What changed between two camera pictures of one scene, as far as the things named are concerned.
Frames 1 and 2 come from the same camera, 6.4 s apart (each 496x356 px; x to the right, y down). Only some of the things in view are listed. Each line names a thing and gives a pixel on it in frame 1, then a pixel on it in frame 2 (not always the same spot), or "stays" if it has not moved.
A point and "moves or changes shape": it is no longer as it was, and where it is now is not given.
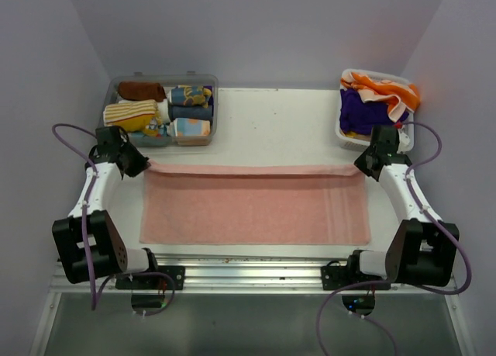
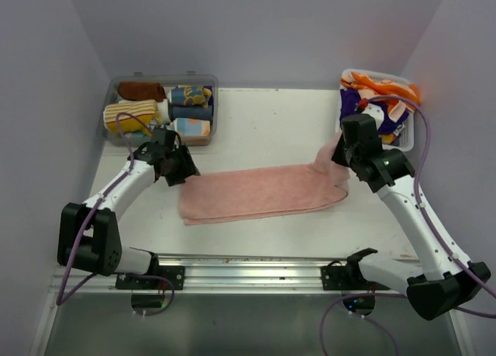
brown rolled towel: [142, 90] stays
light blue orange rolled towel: [188, 127] stays
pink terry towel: [273, 205] moves or changes shape
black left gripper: [141, 163] -> [188, 167]
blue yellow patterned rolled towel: [189, 95] stays
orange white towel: [401, 98] stays
